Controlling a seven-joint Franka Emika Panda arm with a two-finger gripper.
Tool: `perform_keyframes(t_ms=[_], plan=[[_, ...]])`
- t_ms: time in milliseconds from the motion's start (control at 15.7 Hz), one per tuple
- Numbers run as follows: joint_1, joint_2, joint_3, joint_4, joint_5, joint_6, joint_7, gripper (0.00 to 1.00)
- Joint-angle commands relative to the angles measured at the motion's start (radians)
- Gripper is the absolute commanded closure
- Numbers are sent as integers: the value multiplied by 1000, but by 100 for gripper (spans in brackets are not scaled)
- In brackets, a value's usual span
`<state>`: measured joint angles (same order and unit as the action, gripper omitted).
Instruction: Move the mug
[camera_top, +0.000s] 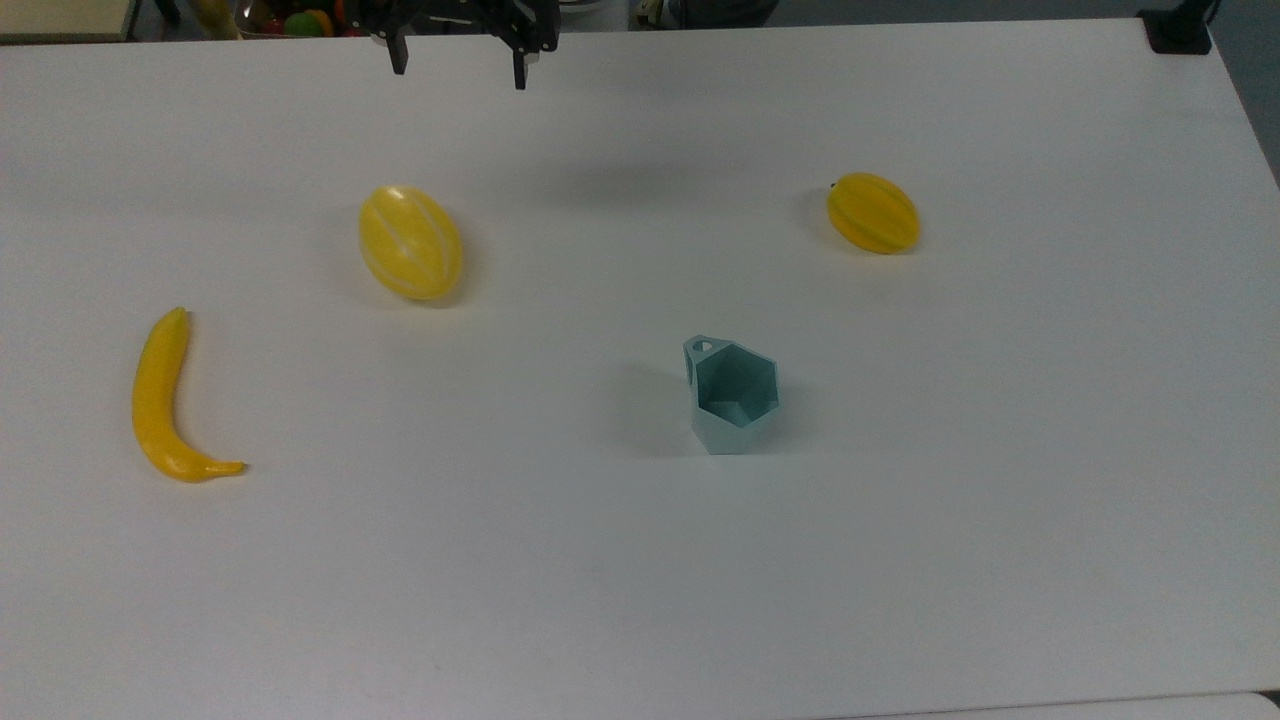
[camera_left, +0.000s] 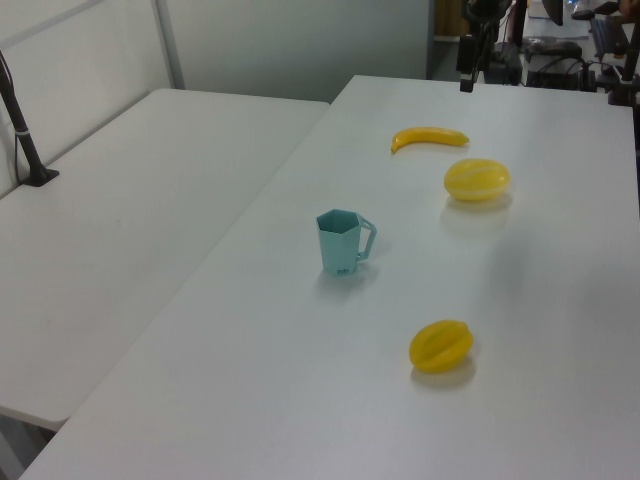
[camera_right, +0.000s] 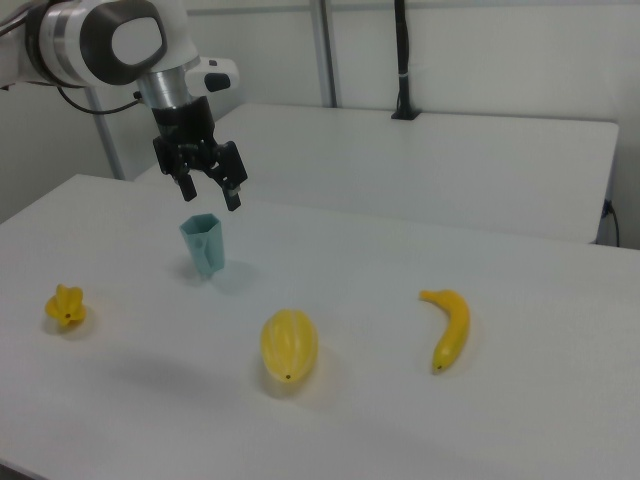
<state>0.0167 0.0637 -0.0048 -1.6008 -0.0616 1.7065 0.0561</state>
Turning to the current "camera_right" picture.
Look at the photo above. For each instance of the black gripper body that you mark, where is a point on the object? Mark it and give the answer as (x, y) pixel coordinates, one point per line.
(185, 125)

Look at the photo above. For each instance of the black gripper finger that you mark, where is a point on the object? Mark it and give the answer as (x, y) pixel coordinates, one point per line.
(233, 197)
(187, 189)

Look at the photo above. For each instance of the teal hexagonal mug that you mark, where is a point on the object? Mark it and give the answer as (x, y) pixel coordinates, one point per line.
(210, 245)

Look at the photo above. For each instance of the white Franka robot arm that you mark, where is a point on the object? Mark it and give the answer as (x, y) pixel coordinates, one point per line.
(75, 45)

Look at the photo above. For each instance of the yellow striped toy melon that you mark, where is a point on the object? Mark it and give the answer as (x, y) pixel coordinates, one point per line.
(290, 345)

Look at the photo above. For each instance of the yellow toy starfruit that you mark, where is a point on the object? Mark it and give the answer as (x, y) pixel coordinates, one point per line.
(65, 305)

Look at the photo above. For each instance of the white side table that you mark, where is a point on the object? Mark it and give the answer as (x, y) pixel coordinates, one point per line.
(400, 165)

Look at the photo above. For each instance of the yellow toy banana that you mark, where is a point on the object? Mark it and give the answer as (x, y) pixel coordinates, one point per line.
(457, 320)

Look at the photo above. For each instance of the aluminium frame post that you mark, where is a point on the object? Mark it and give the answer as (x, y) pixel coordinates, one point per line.
(112, 150)
(325, 50)

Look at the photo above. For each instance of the black camera pole with clamp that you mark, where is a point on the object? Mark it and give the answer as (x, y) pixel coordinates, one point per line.
(402, 50)

